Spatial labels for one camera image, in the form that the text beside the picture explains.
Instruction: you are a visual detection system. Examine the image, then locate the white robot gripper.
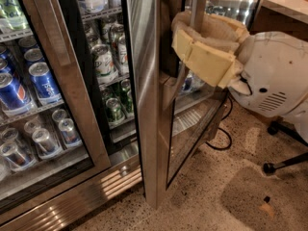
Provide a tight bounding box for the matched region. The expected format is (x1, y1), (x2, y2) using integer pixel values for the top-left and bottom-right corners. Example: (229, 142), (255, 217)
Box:
(171, 11), (308, 117)

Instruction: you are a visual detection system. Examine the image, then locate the fridge glass door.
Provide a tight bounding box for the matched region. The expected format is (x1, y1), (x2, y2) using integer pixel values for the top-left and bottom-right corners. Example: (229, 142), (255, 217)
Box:
(119, 0), (269, 210)
(0, 0), (114, 224)

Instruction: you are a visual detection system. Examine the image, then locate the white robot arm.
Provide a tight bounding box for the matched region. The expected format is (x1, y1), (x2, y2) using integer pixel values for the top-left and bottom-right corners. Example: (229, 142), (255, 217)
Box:
(171, 11), (308, 141)

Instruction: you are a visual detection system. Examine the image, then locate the stainless fridge base grille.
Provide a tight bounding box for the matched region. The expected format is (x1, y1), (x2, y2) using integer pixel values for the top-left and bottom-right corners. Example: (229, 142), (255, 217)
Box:
(0, 103), (227, 231)

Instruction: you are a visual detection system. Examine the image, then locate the wooden cabinet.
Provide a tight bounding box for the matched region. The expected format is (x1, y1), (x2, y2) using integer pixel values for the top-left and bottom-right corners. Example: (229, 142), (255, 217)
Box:
(250, 7), (308, 41)

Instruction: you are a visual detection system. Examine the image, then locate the front 7up can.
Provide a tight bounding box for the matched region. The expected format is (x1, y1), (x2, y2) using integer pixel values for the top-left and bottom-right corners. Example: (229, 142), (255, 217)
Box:
(117, 36), (129, 74)

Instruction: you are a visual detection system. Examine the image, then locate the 7up can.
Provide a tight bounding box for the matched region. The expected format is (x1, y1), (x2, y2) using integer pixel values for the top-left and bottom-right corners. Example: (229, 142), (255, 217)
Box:
(117, 36), (129, 74)
(91, 44), (118, 84)

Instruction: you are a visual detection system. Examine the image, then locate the green can lower shelf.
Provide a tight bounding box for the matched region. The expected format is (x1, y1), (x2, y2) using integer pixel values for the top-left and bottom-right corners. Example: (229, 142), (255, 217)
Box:
(121, 79), (134, 114)

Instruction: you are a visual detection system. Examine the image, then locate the black office chair base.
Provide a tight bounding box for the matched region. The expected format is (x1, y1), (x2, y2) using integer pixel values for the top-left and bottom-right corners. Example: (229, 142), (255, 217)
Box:
(263, 120), (308, 175)

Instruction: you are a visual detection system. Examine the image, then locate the leftmost 7up can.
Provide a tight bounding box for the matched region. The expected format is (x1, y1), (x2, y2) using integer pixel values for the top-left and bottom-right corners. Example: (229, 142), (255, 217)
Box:
(91, 44), (118, 84)

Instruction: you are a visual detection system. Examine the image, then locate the leftmost green can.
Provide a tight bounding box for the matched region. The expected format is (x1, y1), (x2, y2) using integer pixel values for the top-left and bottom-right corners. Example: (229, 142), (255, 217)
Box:
(106, 98), (125, 124)

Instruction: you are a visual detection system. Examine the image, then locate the front blue pepsi can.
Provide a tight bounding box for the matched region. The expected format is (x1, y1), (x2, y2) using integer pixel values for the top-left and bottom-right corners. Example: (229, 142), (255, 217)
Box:
(29, 62), (62, 105)

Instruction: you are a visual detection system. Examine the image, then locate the blue pepsi can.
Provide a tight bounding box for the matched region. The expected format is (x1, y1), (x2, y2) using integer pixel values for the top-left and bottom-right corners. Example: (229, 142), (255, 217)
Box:
(0, 73), (35, 117)
(29, 62), (62, 105)

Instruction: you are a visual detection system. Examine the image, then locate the silver can bottom left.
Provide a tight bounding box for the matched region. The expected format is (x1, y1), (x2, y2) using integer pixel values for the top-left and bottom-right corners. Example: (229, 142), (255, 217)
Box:
(32, 128), (62, 159)

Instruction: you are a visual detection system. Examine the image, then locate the left blue pepsi can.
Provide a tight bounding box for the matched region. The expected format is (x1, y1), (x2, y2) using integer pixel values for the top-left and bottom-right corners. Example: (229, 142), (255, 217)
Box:
(0, 73), (35, 117)

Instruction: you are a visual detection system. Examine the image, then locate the black power cable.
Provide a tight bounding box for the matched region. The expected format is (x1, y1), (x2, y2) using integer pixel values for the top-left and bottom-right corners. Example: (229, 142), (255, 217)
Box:
(205, 94), (235, 151)

